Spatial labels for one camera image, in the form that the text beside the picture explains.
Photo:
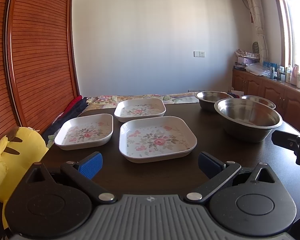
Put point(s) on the wooden side cabinet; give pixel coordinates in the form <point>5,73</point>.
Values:
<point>285,96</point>

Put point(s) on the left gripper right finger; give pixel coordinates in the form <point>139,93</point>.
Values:
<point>219,174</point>

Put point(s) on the floral square plate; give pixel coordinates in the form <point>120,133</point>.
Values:
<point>155,139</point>
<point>85,132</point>
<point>139,108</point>

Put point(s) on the floral bed blanket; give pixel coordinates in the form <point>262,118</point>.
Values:
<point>111,101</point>

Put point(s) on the patterned window curtain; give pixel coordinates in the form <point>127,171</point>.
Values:
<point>256,11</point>

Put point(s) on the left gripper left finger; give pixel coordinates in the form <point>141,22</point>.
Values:
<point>80,175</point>

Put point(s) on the red and navy clothes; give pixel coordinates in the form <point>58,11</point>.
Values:
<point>73,110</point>

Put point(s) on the white wall switch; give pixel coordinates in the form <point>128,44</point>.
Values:
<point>199,54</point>

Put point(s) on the large steel bowl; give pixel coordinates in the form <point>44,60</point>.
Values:
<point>247,120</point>

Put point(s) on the clutter on cabinet top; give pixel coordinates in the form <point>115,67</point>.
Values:
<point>250,62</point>

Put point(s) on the wooden louvered wardrobe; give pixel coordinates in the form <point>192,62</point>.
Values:
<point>37,65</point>

